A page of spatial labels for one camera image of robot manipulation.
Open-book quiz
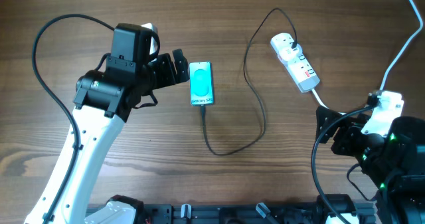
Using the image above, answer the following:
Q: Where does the blue Galaxy smartphone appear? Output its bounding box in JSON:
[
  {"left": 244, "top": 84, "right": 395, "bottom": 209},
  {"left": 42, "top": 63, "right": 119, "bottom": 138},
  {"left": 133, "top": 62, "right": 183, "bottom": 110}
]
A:
[{"left": 189, "top": 61, "right": 214, "bottom": 106}]

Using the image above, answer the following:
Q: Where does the black USB charging cable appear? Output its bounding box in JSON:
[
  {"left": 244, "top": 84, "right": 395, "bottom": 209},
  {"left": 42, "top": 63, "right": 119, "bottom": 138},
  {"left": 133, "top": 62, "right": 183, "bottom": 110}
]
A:
[{"left": 199, "top": 7, "right": 299, "bottom": 156}]

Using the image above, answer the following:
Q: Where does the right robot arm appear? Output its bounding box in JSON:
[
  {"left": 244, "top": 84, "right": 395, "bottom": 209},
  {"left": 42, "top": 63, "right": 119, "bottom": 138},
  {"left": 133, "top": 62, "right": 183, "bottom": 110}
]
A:
[{"left": 316, "top": 106, "right": 424, "bottom": 223}]

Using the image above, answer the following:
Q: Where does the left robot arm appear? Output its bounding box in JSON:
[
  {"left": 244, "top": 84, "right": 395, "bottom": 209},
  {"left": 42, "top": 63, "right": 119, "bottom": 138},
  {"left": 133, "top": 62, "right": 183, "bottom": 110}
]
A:
[{"left": 25, "top": 23, "right": 189, "bottom": 223}]

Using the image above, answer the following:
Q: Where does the white USB charger plug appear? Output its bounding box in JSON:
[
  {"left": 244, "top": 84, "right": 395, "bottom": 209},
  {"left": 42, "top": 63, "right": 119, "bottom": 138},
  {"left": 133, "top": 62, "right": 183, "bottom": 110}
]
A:
[{"left": 278, "top": 45, "right": 302, "bottom": 64}]

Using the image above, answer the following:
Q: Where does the white power strip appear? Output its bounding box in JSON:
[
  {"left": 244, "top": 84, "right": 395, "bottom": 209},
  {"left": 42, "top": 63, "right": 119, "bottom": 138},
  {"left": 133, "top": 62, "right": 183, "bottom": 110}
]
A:
[{"left": 270, "top": 33, "right": 320, "bottom": 93}]

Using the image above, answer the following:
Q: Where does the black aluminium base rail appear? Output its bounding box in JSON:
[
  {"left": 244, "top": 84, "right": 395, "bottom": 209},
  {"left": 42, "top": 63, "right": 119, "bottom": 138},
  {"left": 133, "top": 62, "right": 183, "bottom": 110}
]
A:
[{"left": 86, "top": 202, "right": 376, "bottom": 224}]

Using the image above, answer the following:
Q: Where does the white power strip cord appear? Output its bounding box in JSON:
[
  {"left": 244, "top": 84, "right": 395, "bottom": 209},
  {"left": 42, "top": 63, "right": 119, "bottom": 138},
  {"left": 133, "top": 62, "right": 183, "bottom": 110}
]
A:
[{"left": 311, "top": 0, "right": 425, "bottom": 116}]

